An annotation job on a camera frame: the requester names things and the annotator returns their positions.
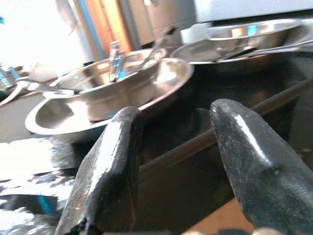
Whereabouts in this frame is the white dishwasher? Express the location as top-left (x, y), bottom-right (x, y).
top-left (194, 0), bottom-right (313, 25)

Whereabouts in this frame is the small steel bowl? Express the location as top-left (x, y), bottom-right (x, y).
top-left (207, 19), bottom-right (304, 56)

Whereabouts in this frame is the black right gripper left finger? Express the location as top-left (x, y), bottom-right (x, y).
top-left (53, 106), bottom-right (144, 235)

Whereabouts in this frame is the tall steel canister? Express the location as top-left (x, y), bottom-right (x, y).
top-left (69, 0), bottom-right (147, 62)

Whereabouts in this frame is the shallow steel plate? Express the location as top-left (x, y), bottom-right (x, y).
top-left (171, 39), bottom-right (274, 66)

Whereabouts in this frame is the large deep steel plate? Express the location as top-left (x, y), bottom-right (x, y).
top-left (24, 57), bottom-right (196, 144)

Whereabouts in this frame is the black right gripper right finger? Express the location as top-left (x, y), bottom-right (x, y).
top-left (209, 98), bottom-right (313, 235)

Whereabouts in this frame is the upright steel utensil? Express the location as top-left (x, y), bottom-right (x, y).
top-left (109, 41), bottom-right (127, 83)

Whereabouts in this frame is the steel fork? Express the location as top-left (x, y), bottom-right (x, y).
top-left (135, 29), bottom-right (173, 73)
top-left (216, 46), bottom-right (303, 62)

